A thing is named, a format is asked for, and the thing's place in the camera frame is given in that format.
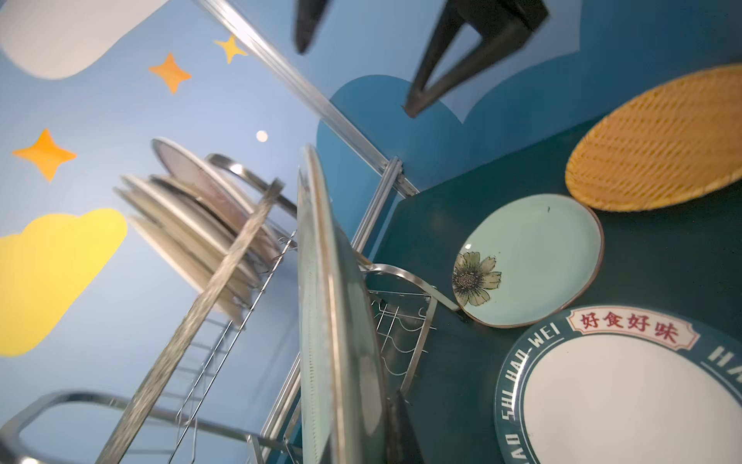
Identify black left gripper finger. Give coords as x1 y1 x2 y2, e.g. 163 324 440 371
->
386 391 424 464

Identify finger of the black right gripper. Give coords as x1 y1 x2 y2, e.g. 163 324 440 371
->
293 0 330 54
404 0 548 118

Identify plain grey-green plate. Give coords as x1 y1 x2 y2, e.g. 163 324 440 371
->
297 145 386 463

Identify stainless steel dish rack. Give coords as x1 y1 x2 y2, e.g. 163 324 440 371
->
1 154 460 463

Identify white plate green lettered rim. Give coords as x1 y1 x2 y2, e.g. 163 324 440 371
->
494 305 741 463

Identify pale green sunflower plate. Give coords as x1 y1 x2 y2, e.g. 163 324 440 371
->
452 193 605 329

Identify white plate floral sprigs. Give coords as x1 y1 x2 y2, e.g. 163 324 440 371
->
115 175 234 274

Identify white plate orange sunburst edge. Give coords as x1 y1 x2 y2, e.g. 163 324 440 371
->
129 216 243 326

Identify orange woven round plate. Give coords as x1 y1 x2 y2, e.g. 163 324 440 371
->
565 65 741 212

